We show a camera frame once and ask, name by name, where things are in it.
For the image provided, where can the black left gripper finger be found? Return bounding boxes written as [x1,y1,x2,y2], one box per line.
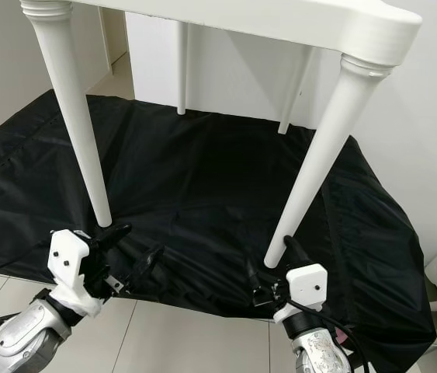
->
[129,244,165,285]
[94,223,134,249]

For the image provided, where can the pink cloth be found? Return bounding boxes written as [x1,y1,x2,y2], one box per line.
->
[327,326,352,343]

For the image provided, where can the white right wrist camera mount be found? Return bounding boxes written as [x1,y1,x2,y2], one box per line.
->
[272,263,329,323]

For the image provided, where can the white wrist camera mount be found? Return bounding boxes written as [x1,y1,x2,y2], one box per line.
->
[49,229,103,318]
[272,263,329,323]

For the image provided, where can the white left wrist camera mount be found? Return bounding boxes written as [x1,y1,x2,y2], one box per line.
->
[49,229,103,318]

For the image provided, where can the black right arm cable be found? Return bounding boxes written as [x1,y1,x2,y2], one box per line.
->
[292,303,371,373]

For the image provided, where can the white door frame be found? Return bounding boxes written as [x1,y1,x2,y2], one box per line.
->
[102,8,130,68]

